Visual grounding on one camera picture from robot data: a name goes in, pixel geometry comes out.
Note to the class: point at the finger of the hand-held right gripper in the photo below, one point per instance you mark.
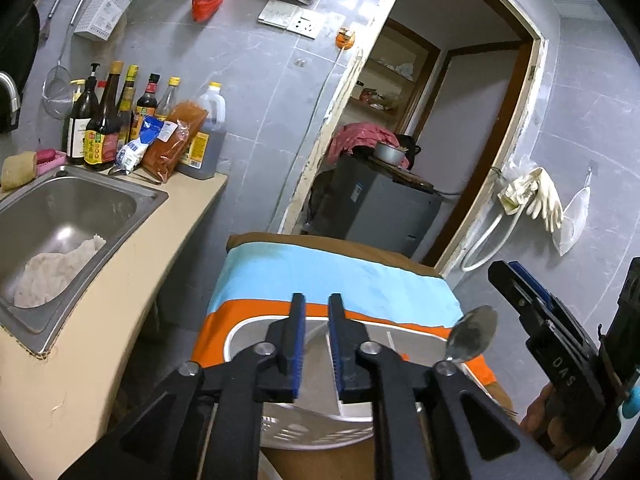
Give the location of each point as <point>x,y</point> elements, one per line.
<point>560,365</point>
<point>531,285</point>

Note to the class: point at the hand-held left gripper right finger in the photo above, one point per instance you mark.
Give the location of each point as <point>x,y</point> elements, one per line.
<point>336,355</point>

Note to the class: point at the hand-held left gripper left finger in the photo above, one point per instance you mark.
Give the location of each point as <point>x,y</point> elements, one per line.
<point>298,355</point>

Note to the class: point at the white plastic utensil holder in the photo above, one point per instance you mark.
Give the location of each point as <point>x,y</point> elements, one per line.
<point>315,425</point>

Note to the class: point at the metal spoon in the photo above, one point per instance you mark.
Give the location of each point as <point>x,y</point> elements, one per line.
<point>472,332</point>

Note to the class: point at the person's right hand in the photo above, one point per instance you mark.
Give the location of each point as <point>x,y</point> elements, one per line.
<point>537,410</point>

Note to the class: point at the white hanging scoop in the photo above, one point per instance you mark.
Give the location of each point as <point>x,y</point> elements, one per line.
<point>572,220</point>

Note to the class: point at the blue orange brown striped cloth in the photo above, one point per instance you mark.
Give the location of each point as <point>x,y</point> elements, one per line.
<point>345,277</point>

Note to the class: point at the cream rubber glove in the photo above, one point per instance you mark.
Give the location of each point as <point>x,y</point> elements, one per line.
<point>547,200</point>
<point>512,195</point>

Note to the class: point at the grey cabinet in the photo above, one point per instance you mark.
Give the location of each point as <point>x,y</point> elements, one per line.
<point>375,210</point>

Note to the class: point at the wooden board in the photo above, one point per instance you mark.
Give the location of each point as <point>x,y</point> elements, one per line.
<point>407,176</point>

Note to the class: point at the black pot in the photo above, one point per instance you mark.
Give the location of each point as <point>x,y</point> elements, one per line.
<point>411,144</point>

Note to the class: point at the beige kitchen counter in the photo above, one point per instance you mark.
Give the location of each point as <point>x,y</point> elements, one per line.
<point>115,320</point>

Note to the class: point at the small metal pot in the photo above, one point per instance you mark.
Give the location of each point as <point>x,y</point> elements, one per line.
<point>389,154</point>

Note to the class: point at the pink cloth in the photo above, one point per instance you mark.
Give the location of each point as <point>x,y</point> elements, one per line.
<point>360,137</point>

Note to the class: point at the large dark jug yellow cap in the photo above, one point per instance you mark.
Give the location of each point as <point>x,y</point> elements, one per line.
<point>212,125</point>

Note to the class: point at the orange spice packet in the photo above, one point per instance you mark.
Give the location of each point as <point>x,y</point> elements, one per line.
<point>175,140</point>

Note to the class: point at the wooden shelf unit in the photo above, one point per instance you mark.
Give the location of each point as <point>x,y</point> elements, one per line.
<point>395,70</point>

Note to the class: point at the white rag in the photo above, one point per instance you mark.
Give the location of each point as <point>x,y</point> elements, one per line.
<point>55,270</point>

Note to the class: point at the blue and white bag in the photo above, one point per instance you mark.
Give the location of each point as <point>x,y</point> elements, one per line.
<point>137,147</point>

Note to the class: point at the stainless steel sink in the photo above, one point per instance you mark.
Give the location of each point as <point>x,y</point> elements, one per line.
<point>65,210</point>

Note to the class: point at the clear bottle yellow cap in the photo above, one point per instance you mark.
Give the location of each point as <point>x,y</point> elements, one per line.
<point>169,100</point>

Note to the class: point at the dark sauce bottle red label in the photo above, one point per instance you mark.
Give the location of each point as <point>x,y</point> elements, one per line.
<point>102,135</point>

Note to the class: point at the dark bottle yellow label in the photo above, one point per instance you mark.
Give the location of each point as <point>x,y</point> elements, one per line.
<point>127,105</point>

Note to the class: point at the pink soap dish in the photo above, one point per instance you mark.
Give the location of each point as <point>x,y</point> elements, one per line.
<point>47,157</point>

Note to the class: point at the yellow sponge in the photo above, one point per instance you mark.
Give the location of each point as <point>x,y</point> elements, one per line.
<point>17,170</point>

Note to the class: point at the metal mesh strainer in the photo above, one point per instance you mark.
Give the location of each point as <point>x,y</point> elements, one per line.
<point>57,95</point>

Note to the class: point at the metal faucet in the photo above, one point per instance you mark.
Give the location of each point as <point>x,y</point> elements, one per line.
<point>10,100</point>

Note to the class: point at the white cardboard box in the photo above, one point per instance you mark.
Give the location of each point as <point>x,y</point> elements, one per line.
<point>102,10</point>

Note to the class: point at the black wok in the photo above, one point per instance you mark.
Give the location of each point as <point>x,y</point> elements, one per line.
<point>20,45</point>

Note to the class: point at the hanging metal utensil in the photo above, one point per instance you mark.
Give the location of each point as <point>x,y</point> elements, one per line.
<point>56,10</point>

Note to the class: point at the small wall hook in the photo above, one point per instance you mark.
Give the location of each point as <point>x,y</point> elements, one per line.
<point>590,172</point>

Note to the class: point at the wooden door frame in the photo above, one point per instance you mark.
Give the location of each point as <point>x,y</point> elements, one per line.
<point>505,125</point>

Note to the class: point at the orange wall hook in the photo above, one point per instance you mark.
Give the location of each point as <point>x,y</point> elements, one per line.
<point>345,37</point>

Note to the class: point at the white wall socket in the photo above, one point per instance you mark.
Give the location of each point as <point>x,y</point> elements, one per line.
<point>307,23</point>

